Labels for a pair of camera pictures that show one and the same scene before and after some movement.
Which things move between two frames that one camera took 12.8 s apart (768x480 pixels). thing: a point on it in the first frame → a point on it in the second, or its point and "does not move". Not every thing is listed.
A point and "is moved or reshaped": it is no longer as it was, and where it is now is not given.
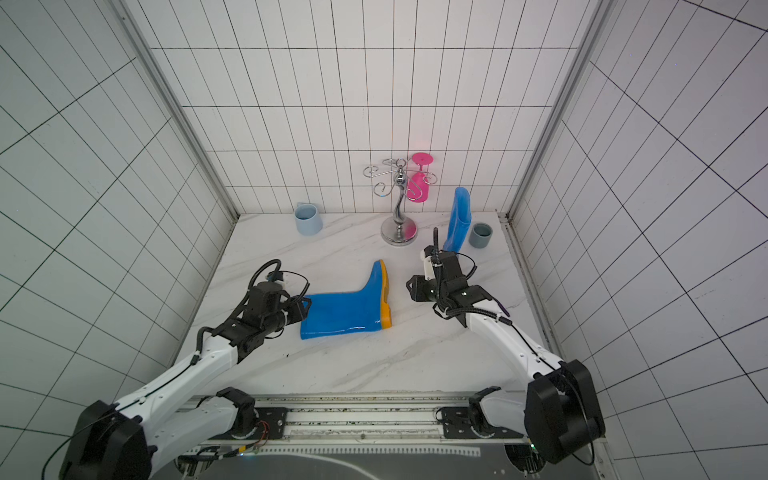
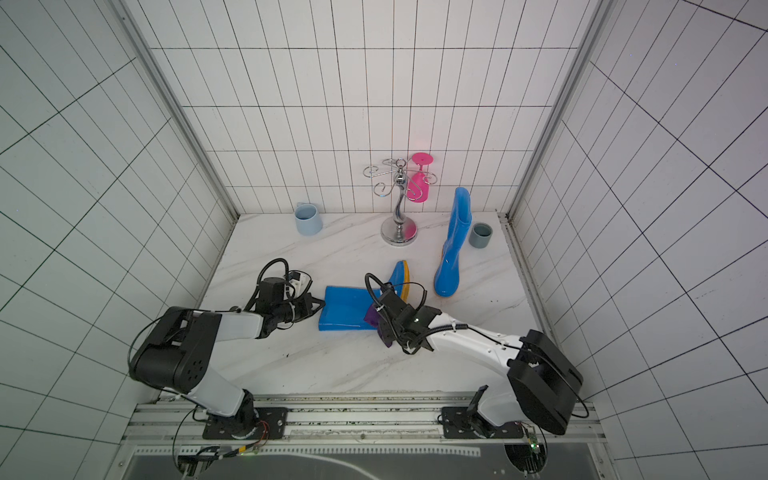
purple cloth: [503, 308] → [372, 317]
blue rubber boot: [461, 220] does not move
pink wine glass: [418, 184] does not move
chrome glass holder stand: [398, 231] does not move
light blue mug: [307, 219] does not move
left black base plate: [272, 424] does not move
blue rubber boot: [352, 311] is moved or reshaped
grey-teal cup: [480, 235] does not move
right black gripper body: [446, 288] → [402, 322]
